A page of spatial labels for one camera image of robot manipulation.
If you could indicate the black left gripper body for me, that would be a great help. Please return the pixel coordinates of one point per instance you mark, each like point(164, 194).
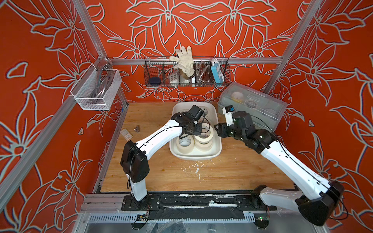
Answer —
point(196, 129)

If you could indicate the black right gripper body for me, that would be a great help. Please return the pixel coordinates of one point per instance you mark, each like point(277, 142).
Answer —
point(230, 131)

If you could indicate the white plastic storage tray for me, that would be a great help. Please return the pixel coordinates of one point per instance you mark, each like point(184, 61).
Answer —
point(212, 119)

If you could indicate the beige masking tape roll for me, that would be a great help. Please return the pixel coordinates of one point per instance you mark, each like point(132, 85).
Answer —
point(185, 145)
point(205, 111)
point(206, 135)
point(203, 147)

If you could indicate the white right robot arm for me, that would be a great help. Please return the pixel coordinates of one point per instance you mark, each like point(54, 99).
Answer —
point(317, 196)

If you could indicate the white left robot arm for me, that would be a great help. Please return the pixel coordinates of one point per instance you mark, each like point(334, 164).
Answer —
point(135, 156)

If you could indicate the translucent lidded storage box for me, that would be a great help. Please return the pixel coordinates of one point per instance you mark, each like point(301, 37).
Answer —
point(266, 110)

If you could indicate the blue white box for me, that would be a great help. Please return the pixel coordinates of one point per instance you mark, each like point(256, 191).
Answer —
point(216, 72)

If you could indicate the white power adapter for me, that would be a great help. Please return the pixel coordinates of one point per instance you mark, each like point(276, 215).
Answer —
point(174, 78)

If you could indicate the dark blue round object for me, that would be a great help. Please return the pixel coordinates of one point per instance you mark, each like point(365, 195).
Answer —
point(155, 81)

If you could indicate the white work glove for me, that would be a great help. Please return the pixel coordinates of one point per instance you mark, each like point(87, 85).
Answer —
point(184, 61)

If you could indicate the small clear plastic packet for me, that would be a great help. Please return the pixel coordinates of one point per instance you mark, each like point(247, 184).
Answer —
point(126, 134)

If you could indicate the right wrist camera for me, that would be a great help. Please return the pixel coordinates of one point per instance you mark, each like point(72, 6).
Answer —
point(228, 112)

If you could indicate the black wire wall basket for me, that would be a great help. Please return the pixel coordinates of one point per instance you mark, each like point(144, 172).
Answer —
point(207, 71)

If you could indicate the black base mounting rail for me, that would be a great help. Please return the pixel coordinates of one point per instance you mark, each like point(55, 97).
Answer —
point(236, 199)

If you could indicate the white mesh wall basket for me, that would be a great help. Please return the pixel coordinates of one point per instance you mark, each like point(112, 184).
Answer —
point(97, 89)

